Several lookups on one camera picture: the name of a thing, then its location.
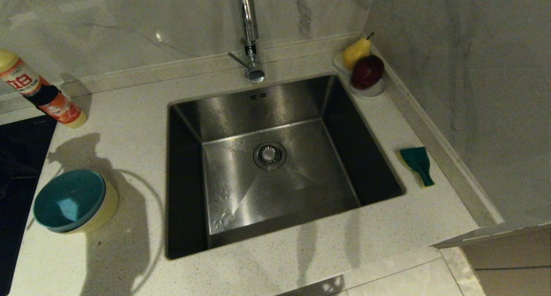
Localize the chrome faucet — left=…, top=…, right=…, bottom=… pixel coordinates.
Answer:
left=228, top=0, right=266, bottom=83

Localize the light wood cabinet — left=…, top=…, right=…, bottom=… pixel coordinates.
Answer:
left=461, top=229, right=551, bottom=296

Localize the green and yellow sponge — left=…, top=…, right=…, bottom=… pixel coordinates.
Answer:
left=398, top=147, right=435, bottom=188

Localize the orange yellow detergent bottle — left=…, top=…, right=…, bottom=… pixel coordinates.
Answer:
left=0, top=49, right=88, bottom=129

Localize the yellow pear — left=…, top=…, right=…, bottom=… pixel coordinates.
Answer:
left=342, top=32, right=374, bottom=69

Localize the blue plastic bowl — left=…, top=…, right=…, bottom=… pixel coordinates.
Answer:
left=33, top=169, right=106, bottom=233

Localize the small white dish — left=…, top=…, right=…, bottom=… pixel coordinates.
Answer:
left=333, top=52, right=354, bottom=75
left=348, top=79, right=387, bottom=99

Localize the pink plastic bowl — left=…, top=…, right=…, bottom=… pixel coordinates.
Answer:
left=62, top=176, right=110, bottom=234

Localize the black glass cooktop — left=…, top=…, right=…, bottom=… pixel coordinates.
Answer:
left=0, top=115, right=58, bottom=296

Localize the yellow plastic bowl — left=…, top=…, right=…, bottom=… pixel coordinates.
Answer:
left=65, top=180, right=119, bottom=234

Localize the dark red apple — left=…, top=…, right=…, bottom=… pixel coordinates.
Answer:
left=351, top=54, right=385, bottom=90

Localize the round metal drain strainer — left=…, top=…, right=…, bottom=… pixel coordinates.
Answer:
left=253, top=141, right=287, bottom=171

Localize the stainless steel sink basin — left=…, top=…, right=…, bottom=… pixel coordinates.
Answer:
left=166, top=74, right=406, bottom=260

